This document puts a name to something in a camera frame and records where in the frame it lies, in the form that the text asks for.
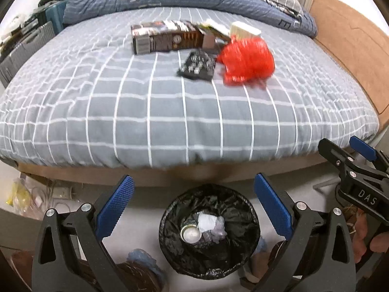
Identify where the white tissue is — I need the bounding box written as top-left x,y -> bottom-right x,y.
197,212 -> 224,233

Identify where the yellow milk tin can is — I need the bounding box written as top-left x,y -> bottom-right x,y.
180,224 -> 202,245

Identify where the red plastic bag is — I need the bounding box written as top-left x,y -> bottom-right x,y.
217,37 -> 275,86

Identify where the cream paper box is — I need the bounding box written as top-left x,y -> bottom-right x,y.
230,21 -> 262,40

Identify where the black printed snack box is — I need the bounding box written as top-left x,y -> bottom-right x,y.
177,50 -> 216,82

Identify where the yellow black wrapper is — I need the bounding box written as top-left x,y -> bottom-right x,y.
195,18 -> 231,43

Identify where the dark anime carton box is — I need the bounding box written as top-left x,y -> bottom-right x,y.
131,20 -> 216,55

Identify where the small clear pink bag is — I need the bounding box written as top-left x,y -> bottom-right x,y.
202,224 -> 227,244

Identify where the black lined trash bin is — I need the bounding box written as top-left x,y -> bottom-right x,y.
159,184 -> 260,280

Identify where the person's right hand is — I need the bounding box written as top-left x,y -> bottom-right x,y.
352,212 -> 389,264

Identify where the yellow plastic bag on floor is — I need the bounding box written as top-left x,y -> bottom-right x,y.
6,178 -> 32,215

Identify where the wooden headboard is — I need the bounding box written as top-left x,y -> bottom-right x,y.
310,0 -> 388,128

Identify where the grey checked bed sheet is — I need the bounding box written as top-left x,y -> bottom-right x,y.
1,7 -> 379,168

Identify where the grey suitcase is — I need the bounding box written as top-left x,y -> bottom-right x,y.
1,21 -> 55,88

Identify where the clutter on suitcase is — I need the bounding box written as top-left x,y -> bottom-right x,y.
1,0 -> 63,43

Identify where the teal plastic crate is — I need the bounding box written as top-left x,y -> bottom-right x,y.
44,0 -> 67,35

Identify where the wooden bed frame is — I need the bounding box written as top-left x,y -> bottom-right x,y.
17,153 -> 325,187

